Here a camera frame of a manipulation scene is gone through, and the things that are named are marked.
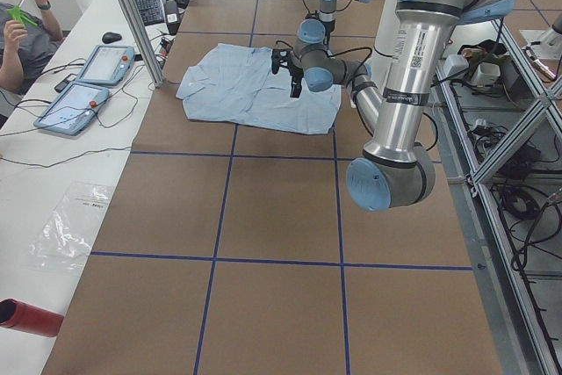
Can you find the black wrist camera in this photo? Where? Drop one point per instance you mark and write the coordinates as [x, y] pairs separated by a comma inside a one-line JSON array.
[[280, 59]]

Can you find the red cylindrical bottle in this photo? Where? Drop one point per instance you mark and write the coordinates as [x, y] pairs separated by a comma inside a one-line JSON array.
[[23, 317]]

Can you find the upper blue teach pendant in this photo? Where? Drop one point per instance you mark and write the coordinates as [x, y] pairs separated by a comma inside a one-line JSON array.
[[107, 65]]

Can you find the light blue button shirt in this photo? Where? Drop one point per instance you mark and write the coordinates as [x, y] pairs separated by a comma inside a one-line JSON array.
[[235, 84]]

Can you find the white central pedestal column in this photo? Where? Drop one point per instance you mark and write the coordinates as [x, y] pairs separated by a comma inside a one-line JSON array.
[[387, 29]]

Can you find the green handheld tool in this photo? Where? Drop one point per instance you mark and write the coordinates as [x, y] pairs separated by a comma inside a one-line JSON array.
[[18, 15]]

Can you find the black smartphone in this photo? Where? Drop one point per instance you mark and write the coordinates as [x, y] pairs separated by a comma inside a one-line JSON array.
[[62, 85]]

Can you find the black keyboard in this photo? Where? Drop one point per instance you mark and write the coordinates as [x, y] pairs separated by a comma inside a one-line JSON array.
[[151, 12]]

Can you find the black computer mouse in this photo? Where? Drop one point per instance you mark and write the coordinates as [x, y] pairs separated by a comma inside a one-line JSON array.
[[111, 37]]

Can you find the aluminium frame post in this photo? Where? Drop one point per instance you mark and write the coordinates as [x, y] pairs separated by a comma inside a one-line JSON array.
[[133, 19]]

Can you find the lower blue teach pendant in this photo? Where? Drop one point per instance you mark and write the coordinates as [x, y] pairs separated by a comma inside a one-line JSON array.
[[73, 109]]

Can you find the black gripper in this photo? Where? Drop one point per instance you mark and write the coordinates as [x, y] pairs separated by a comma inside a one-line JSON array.
[[294, 75]]

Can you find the seated person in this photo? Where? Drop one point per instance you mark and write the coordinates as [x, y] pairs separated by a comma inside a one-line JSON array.
[[27, 49]]

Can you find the blue teach pendant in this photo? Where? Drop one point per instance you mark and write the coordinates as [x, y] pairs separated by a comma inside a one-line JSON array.
[[73, 109], [107, 65]]

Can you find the clear plastic bag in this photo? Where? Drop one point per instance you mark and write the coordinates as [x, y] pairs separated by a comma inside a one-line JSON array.
[[64, 243]]

